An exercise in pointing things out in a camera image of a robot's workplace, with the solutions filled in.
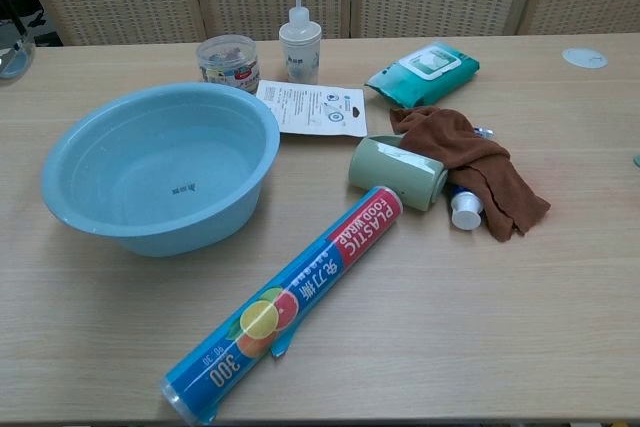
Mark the white printed packaging card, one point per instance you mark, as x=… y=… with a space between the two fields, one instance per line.
x=310 y=107

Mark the brown cloth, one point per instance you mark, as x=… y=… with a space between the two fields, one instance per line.
x=480 y=162

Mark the plastic food wrap roll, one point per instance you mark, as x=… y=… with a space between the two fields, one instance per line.
x=300 y=292

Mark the white capped toothpaste tube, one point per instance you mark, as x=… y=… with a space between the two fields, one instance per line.
x=465 y=216

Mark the white squeeze bottle with nozzle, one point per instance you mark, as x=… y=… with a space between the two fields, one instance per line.
x=299 y=54

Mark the clear jar of clips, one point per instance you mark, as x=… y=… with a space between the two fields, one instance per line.
x=226 y=64

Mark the teal wet wipes pack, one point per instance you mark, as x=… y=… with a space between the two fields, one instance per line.
x=425 y=72

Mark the black stand frame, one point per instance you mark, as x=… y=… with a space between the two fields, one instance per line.
x=21 y=17

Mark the green ceramic mug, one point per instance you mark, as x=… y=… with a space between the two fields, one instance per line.
x=400 y=172

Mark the light blue plastic basin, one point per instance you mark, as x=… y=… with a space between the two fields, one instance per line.
x=125 y=207

